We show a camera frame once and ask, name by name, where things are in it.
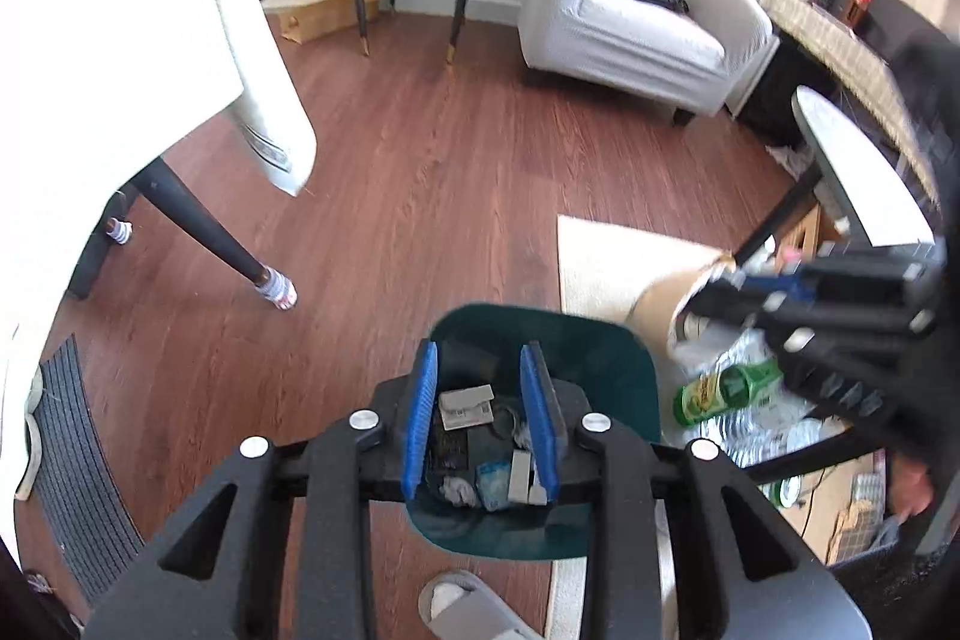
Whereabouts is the white SanDisk box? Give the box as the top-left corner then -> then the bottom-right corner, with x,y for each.
438,385 -> 494,432

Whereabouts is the blue cartoon tissue pack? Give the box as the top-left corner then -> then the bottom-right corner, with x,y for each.
475,461 -> 512,513

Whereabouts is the cardboard tape roll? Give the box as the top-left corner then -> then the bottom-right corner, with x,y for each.
625,255 -> 737,359

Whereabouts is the black silver tissue pack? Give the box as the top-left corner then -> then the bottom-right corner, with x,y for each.
427,425 -> 470,476

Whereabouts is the dark green trash bin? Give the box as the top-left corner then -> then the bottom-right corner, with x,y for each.
407,302 -> 661,560

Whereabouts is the person's right hand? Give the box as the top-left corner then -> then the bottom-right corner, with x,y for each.
889,453 -> 934,523

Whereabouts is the wooden box under table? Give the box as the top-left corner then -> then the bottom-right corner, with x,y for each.
776,206 -> 841,262

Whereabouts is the round grey marble table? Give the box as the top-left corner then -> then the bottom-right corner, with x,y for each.
791,86 -> 934,247

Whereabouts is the green glass bottle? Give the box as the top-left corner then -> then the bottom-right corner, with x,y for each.
672,359 -> 782,427

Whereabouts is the grey slipper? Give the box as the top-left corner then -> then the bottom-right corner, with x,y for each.
416,570 -> 542,640

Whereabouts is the beige fringed shelf cloth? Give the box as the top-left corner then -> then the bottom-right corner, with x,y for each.
758,0 -> 940,209

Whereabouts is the black monitor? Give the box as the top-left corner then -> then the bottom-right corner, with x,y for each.
854,0 -> 958,62

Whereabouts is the grey armchair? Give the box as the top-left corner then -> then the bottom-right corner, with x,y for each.
517,0 -> 773,127

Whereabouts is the black table leg with sock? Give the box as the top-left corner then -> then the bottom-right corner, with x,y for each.
132,158 -> 298,310

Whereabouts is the dark striped doormat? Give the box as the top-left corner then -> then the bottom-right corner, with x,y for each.
34,338 -> 143,604

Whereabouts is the flat cardboard box on floor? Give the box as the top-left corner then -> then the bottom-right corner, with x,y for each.
278,0 -> 359,44

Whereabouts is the white patterned tablecloth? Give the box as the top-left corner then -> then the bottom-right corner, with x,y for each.
0,0 -> 319,387

